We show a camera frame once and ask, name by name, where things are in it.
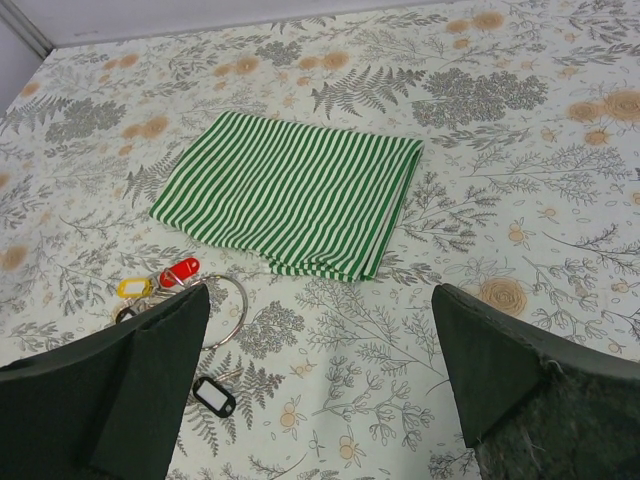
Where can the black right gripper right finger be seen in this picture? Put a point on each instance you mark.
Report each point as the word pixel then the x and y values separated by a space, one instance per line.
pixel 533 405

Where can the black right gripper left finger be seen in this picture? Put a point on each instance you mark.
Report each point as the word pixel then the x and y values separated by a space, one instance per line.
pixel 107 406

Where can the black key tag clear window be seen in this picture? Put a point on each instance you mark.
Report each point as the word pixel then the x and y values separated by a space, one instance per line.
pixel 214 397

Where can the yellow key tag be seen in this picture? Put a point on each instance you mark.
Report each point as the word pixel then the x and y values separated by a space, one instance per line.
pixel 134 288

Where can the large silver keyring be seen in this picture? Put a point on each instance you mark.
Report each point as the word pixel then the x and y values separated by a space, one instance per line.
pixel 229 303

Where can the silver keys bunch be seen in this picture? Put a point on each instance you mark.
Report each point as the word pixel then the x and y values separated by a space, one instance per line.
pixel 158 295

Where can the black key tag middle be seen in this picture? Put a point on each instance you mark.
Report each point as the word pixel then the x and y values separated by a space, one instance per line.
pixel 124 313

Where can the floral tablecloth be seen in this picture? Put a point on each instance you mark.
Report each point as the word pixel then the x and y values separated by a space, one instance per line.
pixel 527 196

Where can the green white striped cloth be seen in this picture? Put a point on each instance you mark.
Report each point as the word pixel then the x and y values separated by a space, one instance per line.
pixel 308 200

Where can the left aluminium frame post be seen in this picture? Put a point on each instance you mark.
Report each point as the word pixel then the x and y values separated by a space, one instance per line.
pixel 25 29

